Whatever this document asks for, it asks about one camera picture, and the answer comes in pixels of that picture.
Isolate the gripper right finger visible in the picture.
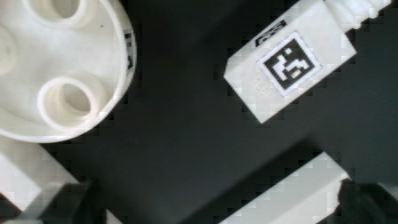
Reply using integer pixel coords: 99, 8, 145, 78
335, 181, 398, 224

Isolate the white stool leg with tag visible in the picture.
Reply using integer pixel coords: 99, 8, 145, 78
225, 0, 394, 121

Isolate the white round stool seat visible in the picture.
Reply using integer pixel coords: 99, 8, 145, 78
0, 0, 138, 143

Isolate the white right fence wall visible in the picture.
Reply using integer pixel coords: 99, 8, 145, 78
0, 136, 77, 210

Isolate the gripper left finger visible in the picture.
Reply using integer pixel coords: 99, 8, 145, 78
8, 181, 97, 224

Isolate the white stool leg middle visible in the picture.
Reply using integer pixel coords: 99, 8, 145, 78
219, 153, 351, 224

